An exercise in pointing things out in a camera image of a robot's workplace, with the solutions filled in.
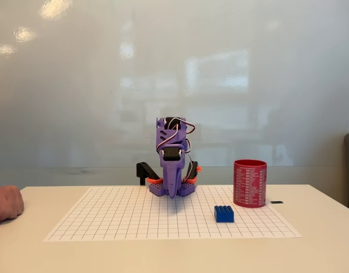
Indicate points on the person's bare hand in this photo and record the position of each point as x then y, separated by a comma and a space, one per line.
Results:
8, 203

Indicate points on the purple gripper black servos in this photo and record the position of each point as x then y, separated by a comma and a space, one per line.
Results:
171, 170

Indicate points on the black table clamp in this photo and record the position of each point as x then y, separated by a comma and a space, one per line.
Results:
142, 168

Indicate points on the blue toy brick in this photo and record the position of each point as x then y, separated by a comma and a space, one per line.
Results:
224, 214

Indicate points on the red printed cup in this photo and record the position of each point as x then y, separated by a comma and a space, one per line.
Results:
249, 185

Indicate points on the white grid paper sheet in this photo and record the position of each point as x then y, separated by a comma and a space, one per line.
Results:
129, 216

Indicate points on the small flat black object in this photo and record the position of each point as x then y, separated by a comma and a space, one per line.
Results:
277, 202

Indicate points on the orange base clamp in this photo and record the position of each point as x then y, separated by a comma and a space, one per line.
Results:
193, 179
155, 180

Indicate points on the purple robot arm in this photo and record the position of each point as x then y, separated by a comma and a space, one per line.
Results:
166, 131

